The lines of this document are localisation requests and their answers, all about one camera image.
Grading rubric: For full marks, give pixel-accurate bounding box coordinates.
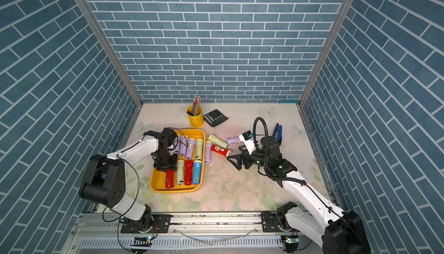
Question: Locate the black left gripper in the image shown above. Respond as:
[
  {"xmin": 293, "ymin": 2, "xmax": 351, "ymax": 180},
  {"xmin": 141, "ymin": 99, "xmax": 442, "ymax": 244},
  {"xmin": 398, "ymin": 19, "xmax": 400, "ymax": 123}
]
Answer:
[{"xmin": 154, "ymin": 148, "xmax": 180, "ymax": 171}]

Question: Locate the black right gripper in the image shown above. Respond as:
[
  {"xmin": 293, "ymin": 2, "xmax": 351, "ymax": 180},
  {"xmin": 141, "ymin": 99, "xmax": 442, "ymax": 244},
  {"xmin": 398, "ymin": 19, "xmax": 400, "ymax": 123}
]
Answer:
[{"xmin": 228, "ymin": 145, "xmax": 271, "ymax": 170}]

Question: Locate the plain red flashlight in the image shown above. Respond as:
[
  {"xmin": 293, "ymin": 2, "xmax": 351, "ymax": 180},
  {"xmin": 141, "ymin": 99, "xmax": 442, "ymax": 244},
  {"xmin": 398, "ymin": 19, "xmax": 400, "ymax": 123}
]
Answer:
[
  {"xmin": 185, "ymin": 160, "xmax": 194, "ymax": 186},
  {"xmin": 165, "ymin": 170, "xmax": 175, "ymax": 189}
]

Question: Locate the pale green flashlight yellow head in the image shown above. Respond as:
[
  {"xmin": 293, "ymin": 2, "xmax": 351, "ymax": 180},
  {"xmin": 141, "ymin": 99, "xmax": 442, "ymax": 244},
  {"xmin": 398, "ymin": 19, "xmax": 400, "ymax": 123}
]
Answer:
[{"xmin": 195, "ymin": 138, "xmax": 204, "ymax": 161}]

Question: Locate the red flashlight white head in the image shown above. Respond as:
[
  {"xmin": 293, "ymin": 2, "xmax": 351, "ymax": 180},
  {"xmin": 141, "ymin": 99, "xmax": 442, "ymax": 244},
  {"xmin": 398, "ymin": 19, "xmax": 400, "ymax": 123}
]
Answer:
[{"xmin": 211, "ymin": 145, "xmax": 232, "ymax": 158}]

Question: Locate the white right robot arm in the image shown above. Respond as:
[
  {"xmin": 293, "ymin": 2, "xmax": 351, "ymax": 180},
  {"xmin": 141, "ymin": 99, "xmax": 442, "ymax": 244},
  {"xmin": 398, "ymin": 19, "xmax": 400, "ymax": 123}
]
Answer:
[{"xmin": 227, "ymin": 133, "xmax": 371, "ymax": 254}]

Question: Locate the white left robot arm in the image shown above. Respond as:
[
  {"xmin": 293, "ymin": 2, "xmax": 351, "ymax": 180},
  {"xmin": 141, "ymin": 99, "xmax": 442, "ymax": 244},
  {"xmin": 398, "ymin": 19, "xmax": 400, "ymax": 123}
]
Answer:
[{"xmin": 79, "ymin": 128, "xmax": 180, "ymax": 233}]

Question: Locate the blue black stapler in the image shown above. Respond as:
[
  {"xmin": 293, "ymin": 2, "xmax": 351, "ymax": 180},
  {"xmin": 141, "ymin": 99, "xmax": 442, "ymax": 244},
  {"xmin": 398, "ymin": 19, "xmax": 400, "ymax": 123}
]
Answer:
[{"xmin": 273, "ymin": 123, "xmax": 283, "ymax": 146}]

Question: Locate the yellow plastic tray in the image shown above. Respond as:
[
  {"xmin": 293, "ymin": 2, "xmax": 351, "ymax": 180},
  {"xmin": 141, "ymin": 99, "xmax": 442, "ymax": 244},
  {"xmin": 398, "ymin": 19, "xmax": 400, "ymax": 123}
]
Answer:
[{"xmin": 150, "ymin": 129, "xmax": 205, "ymax": 193}]

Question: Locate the yellow pencil cup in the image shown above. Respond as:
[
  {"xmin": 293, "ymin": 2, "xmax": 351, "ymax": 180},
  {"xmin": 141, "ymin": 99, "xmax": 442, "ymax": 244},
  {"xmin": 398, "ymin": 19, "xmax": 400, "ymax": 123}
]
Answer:
[{"xmin": 187, "ymin": 106, "xmax": 205, "ymax": 128}]

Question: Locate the black calculator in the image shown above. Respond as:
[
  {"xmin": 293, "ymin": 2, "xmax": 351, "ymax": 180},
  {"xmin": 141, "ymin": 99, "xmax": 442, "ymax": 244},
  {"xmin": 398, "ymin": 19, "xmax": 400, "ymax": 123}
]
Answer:
[{"xmin": 203, "ymin": 109, "xmax": 228, "ymax": 127}]

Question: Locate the coloured pencils bunch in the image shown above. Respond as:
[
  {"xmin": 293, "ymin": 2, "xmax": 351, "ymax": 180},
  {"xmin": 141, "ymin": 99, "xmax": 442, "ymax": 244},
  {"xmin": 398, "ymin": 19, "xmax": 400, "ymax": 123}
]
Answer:
[{"xmin": 192, "ymin": 95, "xmax": 201, "ymax": 116}]

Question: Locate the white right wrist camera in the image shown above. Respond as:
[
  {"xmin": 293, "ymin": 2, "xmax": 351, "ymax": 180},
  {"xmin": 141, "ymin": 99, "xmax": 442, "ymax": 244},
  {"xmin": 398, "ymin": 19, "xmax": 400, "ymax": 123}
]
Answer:
[{"xmin": 239, "ymin": 131, "xmax": 256, "ymax": 155}]

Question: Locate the aluminium front rail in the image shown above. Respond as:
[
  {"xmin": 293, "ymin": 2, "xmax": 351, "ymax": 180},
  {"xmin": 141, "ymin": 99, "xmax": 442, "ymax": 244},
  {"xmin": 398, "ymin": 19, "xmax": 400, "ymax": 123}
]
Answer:
[{"xmin": 62, "ymin": 211, "xmax": 368, "ymax": 254}]

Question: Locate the metal corner frame post right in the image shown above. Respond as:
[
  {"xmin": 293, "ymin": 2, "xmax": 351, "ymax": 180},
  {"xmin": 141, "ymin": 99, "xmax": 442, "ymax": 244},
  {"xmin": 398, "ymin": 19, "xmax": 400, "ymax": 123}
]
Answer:
[{"xmin": 299, "ymin": 0, "xmax": 367, "ymax": 107}]

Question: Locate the metal corner frame post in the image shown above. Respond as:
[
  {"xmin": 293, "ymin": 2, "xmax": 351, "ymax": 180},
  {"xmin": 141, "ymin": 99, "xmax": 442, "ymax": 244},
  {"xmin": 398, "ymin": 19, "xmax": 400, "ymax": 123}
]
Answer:
[
  {"xmin": 299, "ymin": 0, "xmax": 367, "ymax": 107},
  {"xmin": 59, "ymin": 0, "xmax": 143, "ymax": 107}
]

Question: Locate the metal corner frame post left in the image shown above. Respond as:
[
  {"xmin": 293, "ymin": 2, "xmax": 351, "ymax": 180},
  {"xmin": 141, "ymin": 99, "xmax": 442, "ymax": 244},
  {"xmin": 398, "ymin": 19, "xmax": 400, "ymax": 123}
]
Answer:
[{"xmin": 59, "ymin": 0, "xmax": 143, "ymax": 107}]

